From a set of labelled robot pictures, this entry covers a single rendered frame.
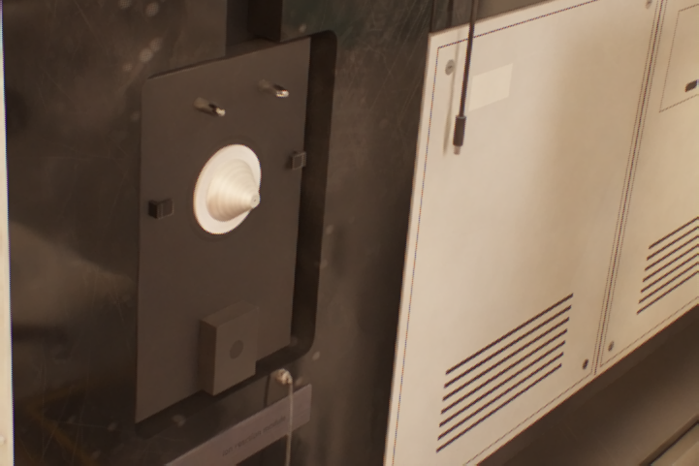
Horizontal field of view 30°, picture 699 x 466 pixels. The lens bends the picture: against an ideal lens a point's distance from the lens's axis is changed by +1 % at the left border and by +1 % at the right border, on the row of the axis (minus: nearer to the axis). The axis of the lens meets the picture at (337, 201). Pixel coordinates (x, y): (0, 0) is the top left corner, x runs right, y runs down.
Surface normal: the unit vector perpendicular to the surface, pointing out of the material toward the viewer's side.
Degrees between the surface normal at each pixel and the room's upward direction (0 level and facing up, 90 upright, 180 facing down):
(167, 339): 90
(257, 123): 90
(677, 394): 0
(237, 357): 90
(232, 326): 90
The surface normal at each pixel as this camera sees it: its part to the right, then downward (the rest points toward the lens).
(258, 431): 0.77, 0.30
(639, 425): 0.07, -0.91
